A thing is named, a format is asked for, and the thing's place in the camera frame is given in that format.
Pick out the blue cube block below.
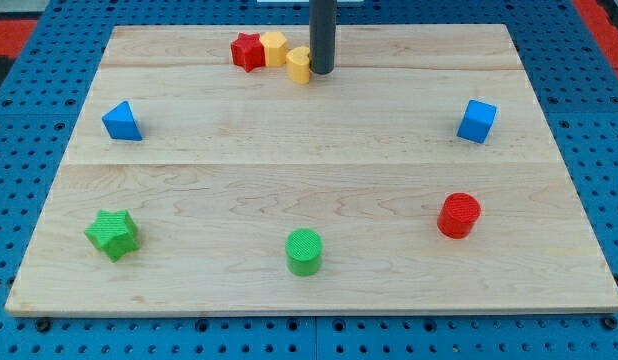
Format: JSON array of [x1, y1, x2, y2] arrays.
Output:
[[456, 99, 497, 143]]

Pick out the green cylinder block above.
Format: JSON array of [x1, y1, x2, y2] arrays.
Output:
[[285, 228, 323, 276]]

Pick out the light wooden board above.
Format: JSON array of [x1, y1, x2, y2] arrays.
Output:
[[5, 24, 618, 318]]

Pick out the yellow heart block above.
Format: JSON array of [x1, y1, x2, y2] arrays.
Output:
[[286, 46, 311, 84]]

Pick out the yellow hexagon block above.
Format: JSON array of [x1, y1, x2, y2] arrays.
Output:
[[260, 31, 288, 67]]

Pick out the red star block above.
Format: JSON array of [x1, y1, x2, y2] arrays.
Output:
[[230, 33, 266, 73]]

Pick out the red cylinder block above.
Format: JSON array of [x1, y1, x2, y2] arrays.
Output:
[[437, 192, 481, 239]]

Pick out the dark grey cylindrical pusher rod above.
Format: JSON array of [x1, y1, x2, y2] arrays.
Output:
[[309, 0, 337, 75]]

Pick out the blue triangular prism block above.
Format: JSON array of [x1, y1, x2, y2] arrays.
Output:
[[102, 101, 142, 141]]

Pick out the green star block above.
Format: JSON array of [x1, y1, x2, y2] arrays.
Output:
[[84, 210, 140, 262]]

